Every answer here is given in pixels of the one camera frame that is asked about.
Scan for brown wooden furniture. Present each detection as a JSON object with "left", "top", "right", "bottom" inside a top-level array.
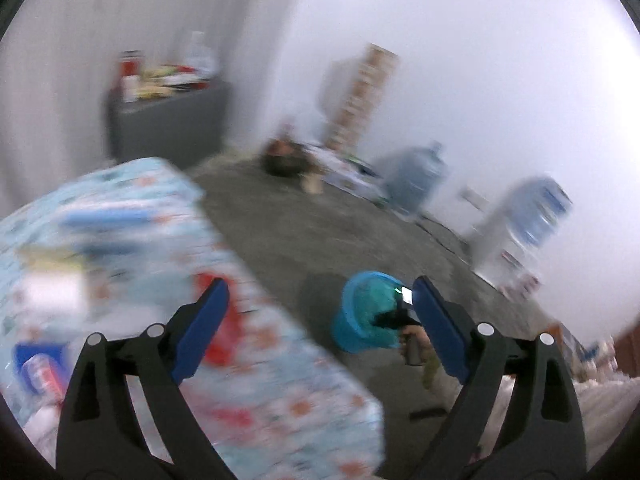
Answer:
[{"left": 612, "top": 320, "right": 640, "bottom": 377}]

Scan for red packet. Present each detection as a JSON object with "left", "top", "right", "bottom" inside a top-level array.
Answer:
[{"left": 194, "top": 272, "right": 242, "bottom": 367}]

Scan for table with patterned cloth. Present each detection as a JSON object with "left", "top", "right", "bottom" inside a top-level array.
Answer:
[{"left": 0, "top": 156, "right": 385, "bottom": 480}]

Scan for tall cardboard box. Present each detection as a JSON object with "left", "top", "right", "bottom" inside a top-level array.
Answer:
[{"left": 325, "top": 44, "right": 401, "bottom": 153}]

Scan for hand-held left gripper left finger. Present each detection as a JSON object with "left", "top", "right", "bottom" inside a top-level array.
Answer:
[{"left": 56, "top": 277, "right": 238, "bottom": 480}]

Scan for blue dispenser water bottle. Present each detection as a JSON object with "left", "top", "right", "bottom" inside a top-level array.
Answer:
[{"left": 514, "top": 175, "right": 574, "bottom": 249}]

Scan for blue water jug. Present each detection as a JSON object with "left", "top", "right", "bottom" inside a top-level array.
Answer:
[{"left": 384, "top": 141, "right": 449, "bottom": 219}]

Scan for clear plastic bag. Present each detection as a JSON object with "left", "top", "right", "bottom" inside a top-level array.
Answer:
[{"left": 187, "top": 31, "right": 219, "bottom": 79}]

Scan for white carton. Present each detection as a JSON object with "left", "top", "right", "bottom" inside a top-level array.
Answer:
[{"left": 22, "top": 272, "right": 84, "bottom": 312}]

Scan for pile of snack packets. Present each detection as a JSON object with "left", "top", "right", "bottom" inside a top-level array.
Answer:
[{"left": 135, "top": 62, "right": 221, "bottom": 99}]

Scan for grey cabinet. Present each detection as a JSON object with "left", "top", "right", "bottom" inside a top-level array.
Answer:
[{"left": 105, "top": 80, "right": 233, "bottom": 171}]

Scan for pile of white packages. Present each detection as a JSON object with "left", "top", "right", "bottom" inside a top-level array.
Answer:
[{"left": 315, "top": 142, "right": 396, "bottom": 206}]

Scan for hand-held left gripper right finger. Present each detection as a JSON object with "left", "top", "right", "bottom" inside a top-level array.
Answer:
[{"left": 411, "top": 276, "right": 587, "bottom": 480}]

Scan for white wall socket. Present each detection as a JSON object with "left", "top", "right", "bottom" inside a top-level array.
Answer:
[{"left": 460, "top": 187, "right": 489, "bottom": 209}]

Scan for dark bag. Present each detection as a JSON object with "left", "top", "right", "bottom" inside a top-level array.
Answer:
[{"left": 262, "top": 135, "right": 317, "bottom": 179}]

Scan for white water dispenser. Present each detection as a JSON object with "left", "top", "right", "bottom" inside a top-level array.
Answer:
[{"left": 472, "top": 205, "right": 547, "bottom": 302}]

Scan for black cable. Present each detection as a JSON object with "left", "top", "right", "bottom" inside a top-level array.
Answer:
[{"left": 419, "top": 214, "right": 477, "bottom": 263}]

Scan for white curtain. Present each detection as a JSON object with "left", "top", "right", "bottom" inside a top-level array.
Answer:
[{"left": 0, "top": 0, "right": 301, "bottom": 203}]

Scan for beige small object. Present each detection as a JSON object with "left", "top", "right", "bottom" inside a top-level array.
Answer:
[{"left": 300, "top": 169, "right": 327, "bottom": 194}]

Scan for blue plastic basket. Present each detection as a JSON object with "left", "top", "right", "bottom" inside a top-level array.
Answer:
[{"left": 331, "top": 271, "right": 412, "bottom": 354}]

